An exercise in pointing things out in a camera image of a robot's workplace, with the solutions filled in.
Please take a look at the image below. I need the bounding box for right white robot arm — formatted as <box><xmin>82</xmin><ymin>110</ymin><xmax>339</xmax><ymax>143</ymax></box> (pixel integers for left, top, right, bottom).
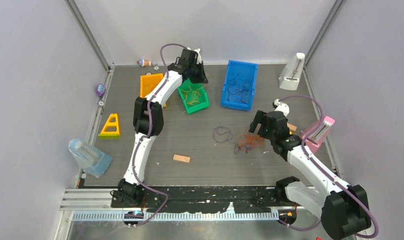
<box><xmin>249</xmin><ymin>110</ymin><xmax>372</xmax><ymax>240</ymax></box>

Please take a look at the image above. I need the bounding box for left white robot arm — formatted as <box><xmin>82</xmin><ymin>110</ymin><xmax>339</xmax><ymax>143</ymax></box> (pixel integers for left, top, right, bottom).
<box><xmin>111</xmin><ymin>47</ymin><xmax>208</xmax><ymax>207</ymax></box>

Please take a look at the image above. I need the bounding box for wooden block right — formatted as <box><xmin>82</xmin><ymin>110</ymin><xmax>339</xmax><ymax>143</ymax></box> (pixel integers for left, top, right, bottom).
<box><xmin>287</xmin><ymin>123</ymin><xmax>297</xmax><ymax>132</ymax></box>

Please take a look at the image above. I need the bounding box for wooden block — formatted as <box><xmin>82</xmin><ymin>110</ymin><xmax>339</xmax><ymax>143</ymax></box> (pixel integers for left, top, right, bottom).
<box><xmin>287</xmin><ymin>123</ymin><xmax>297</xmax><ymax>132</ymax></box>
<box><xmin>173</xmin><ymin>154</ymin><xmax>191</xmax><ymax>163</ymax></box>

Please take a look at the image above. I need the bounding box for green plastic bin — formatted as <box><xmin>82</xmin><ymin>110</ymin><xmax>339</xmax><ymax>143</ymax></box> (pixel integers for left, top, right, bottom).
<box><xmin>177</xmin><ymin>80</ymin><xmax>210</xmax><ymax>115</ymax></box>

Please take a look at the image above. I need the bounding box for blue plastic bin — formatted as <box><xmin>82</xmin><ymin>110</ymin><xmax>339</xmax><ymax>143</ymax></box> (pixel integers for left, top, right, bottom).
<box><xmin>220</xmin><ymin>60</ymin><xmax>258</xmax><ymax>111</ymax></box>

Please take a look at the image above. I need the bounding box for pink metronome box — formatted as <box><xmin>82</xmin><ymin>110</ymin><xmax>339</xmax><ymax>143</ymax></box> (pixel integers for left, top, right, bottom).
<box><xmin>300</xmin><ymin>116</ymin><xmax>335</xmax><ymax>154</ymax></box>

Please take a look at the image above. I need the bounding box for orange plastic bin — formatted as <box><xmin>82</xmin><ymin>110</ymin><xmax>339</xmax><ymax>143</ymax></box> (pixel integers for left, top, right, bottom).
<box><xmin>139</xmin><ymin>73</ymin><xmax>164</xmax><ymax>98</ymax></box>

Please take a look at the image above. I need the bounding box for small clown figurine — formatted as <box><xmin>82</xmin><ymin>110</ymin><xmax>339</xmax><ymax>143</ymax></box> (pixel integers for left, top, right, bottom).
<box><xmin>136</xmin><ymin>59</ymin><xmax>152</xmax><ymax>67</ymax></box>

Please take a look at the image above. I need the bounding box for white metronome box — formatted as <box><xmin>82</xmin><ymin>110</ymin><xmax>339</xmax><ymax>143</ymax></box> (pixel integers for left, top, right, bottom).
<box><xmin>279</xmin><ymin>52</ymin><xmax>305</xmax><ymax>91</ymax></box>

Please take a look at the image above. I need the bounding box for wooden block centre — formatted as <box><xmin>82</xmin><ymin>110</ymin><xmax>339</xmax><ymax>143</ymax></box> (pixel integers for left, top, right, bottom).
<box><xmin>173</xmin><ymin>154</ymin><xmax>191</xmax><ymax>163</ymax></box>

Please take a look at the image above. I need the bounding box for purple round toy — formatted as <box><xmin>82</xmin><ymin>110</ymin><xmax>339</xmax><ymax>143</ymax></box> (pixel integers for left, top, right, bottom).
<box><xmin>96</xmin><ymin>83</ymin><xmax>106</xmax><ymax>97</ymax></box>

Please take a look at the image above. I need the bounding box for yellow triangle block left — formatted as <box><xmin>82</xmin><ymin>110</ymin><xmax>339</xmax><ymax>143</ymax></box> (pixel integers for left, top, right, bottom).
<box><xmin>98</xmin><ymin>113</ymin><xmax>121</xmax><ymax>139</ymax></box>

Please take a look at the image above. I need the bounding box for clear plastic bottle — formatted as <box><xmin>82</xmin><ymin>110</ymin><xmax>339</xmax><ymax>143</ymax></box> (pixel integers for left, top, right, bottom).
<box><xmin>68</xmin><ymin>138</ymin><xmax>103</xmax><ymax>172</ymax></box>

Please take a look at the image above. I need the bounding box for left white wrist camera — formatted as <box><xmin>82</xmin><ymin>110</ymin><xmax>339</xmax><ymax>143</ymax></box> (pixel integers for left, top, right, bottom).
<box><xmin>193</xmin><ymin>48</ymin><xmax>202</xmax><ymax>64</ymax></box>

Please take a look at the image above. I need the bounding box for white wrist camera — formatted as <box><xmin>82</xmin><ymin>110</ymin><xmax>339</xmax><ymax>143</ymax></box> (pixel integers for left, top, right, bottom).
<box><xmin>273</xmin><ymin>99</ymin><xmax>290</xmax><ymax>117</ymax></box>
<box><xmin>193</xmin><ymin>48</ymin><xmax>202</xmax><ymax>64</ymax></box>

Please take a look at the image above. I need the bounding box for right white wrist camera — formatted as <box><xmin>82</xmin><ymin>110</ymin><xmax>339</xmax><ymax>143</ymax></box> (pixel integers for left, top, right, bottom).
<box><xmin>273</xmin><ymin>99</ymin><xmax>290</xmax><ymax>117</ymax></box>

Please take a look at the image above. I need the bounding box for dark cable in blue bin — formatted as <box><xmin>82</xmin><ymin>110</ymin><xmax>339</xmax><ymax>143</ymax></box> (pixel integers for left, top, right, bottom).
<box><xmin>225</xmin><ymin>73</ymin><xmax>252</xmax><ymax>104</ymax></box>

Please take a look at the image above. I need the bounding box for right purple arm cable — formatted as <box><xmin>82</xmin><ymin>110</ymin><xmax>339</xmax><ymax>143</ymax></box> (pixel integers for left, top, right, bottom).
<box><xmin>278</xmin><ymin>95</ymin><xmax>379</xmax><ymax>239</ymax></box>

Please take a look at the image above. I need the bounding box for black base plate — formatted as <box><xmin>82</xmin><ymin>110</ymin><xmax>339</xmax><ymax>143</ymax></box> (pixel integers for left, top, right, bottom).
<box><xmin>110</xmin><ymin>186</ymin><xmax>295</xmax><ymax>214</ymax></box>

